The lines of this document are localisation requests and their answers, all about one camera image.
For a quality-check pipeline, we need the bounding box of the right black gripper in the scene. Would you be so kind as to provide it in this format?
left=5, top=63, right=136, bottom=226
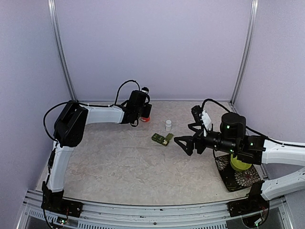
left=174, top=122, right=239, bottom=156

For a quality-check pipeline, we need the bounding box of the red pill bottle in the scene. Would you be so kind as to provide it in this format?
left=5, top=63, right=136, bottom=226
left=140, top=117, right=150, bottom=122

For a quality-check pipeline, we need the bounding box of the white pill bottle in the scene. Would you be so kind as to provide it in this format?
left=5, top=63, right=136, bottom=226
left=165, top=120, right=172, bottom=132

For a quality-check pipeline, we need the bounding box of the green weekly pill organizer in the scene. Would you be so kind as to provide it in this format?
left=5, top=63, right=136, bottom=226
left=151, top=133, right=174, bottom=146

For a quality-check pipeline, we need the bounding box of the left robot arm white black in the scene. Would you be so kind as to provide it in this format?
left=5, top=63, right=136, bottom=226
left=42, top=87, right=152, bottom=212

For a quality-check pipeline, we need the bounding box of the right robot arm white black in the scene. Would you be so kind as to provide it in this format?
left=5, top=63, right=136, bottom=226
left=174, top=111, right=305, bottom=212

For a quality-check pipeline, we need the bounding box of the lime green bowl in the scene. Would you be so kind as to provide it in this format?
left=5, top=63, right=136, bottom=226
left=230, top=155, right=252, bottom=172

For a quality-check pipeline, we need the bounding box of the black floral square plate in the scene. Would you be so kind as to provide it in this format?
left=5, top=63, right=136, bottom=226
left=215, top=154, right=261, bottom=192

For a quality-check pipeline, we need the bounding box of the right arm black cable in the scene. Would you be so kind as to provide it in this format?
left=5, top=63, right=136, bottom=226
left=201, top=98, right=233, bottom=115

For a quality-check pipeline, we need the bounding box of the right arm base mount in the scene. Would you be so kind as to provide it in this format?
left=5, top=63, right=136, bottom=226
left=227, top=198, right=269, bottom=217

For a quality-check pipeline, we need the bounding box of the right aluminium frame post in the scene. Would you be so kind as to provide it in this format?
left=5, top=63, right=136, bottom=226
left=230, top=0, right=259, bottom=107

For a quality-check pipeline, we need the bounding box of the aluminium frame post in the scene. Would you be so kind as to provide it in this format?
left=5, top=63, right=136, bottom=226
left=230, top=0, right=259, bottom=107
left=48, top=0, right=77, bottom=101

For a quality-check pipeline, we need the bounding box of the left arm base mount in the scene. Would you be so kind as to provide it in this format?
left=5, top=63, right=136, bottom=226
left=41, top=198, right=83, bottom=218

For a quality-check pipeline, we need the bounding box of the left aluminium frame post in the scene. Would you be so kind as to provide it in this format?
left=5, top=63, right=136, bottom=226
left=48, top=0, right=77, bottom=101

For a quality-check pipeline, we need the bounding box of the aluminium front rail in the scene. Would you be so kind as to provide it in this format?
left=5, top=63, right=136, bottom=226
left=15, top=190, right=296, bottom=229

